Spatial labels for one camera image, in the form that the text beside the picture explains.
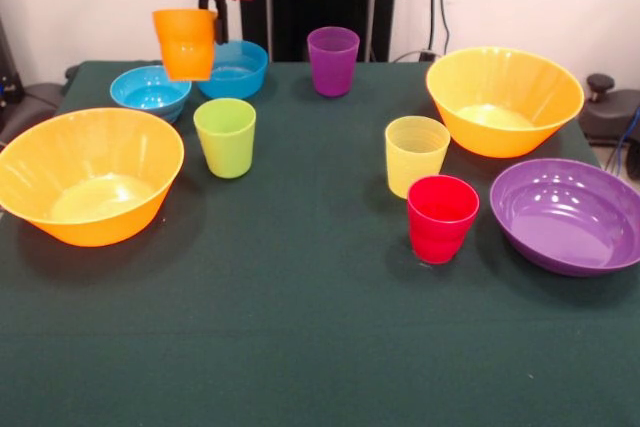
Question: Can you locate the blue cable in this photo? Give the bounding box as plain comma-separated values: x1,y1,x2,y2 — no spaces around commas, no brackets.
607,105,640,173

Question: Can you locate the orange cup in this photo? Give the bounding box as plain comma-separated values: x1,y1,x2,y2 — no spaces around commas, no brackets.
151,8,220,82

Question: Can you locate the green cup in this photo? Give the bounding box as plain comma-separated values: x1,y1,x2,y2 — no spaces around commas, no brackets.
192,97,258,180

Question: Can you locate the dark green tablecloth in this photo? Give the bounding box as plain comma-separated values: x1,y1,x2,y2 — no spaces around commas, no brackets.
0,60,640,427

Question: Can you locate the purple bowl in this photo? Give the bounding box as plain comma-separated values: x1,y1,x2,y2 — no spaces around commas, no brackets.
488,157,640,278

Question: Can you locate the translucent blue bowl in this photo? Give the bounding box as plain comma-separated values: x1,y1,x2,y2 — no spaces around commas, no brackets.
195,39,270,101

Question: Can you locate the black equipment rack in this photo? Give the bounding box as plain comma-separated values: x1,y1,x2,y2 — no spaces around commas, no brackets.
0,14,27,121

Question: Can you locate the purple cup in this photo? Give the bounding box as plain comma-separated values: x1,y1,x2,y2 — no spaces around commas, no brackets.
306,26,361,98

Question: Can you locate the large orange bowl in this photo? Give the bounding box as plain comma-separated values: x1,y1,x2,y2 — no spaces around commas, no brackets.
425,46,586,159
0,106,186,249

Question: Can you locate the yellow cup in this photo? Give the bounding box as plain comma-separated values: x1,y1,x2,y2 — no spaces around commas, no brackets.
384,115,452,200

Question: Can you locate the black wall cable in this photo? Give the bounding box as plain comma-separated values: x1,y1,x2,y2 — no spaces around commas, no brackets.
427,0,451,61

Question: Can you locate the red cup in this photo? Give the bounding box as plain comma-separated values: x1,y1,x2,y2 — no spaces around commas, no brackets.
406,174,481,265

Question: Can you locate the black clamp mount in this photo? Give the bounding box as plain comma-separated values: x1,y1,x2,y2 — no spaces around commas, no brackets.
579,73,640,148

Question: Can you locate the light blue opaque bowl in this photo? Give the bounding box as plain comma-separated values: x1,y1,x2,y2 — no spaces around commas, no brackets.
109,64,193,124

